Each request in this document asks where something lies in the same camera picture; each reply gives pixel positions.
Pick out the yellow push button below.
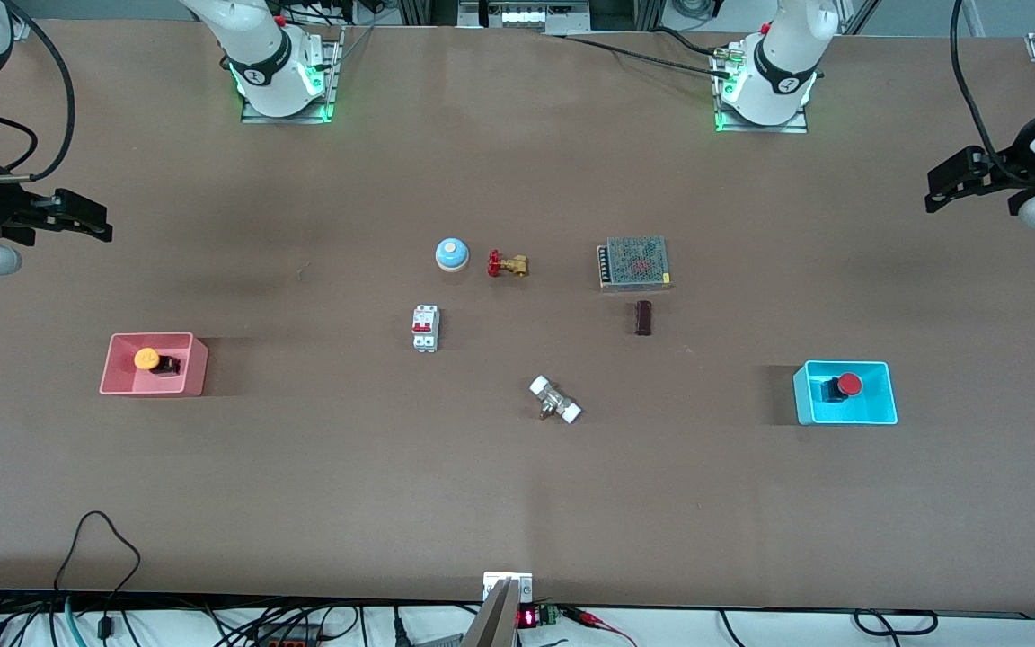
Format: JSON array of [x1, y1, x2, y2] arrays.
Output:
[[134, 347, 182, 377]]

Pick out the pink plastic box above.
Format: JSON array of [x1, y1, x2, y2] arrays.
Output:
[[99, 332, 209, 397]]

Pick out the cyan plastic box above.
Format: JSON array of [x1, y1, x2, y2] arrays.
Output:
[[792, 359, 899, 426]]

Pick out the metal mesh power supply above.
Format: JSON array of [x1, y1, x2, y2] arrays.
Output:
[[597, 235, 673, 294]]

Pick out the white circuit breaker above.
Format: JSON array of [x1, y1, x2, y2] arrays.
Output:
[[411, 305, 441, 353]]

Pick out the metal fitting white caps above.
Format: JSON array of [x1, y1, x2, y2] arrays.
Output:
[[529, 375, 583, 425]]

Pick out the grey rack equipment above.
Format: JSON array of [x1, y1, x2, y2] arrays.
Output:
[[459, 0, 590, 33]]

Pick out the black power strip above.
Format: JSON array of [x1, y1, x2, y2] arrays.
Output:
[[252, 623, 325, 647]]

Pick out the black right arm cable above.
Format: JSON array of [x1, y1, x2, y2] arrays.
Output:
[[0, 0, 78, 181]]

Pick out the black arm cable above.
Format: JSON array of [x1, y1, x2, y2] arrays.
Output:
[[950, 0, 1022, 172], [0, 0, 78, 181]]

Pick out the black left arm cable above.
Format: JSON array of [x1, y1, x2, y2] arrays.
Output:
[[950, 0, 1022, 172]]

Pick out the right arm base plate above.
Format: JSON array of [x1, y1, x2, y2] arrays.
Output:
[[240, 27, 340, 125]]

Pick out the thin black looped cable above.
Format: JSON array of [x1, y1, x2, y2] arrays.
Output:
[[52, 510, 143, 647]]

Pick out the black table cable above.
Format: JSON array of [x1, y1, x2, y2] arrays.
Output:
[[540, 27, 739, 75]]

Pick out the black coiled cable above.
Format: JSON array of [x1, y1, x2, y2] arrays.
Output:
[[852, 609, 939, 637]]

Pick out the red clip wire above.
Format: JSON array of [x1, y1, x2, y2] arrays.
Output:
[[567, 607, 640, 647]]

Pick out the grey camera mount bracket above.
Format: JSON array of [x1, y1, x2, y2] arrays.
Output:
[[464, 572, 535, 647]]

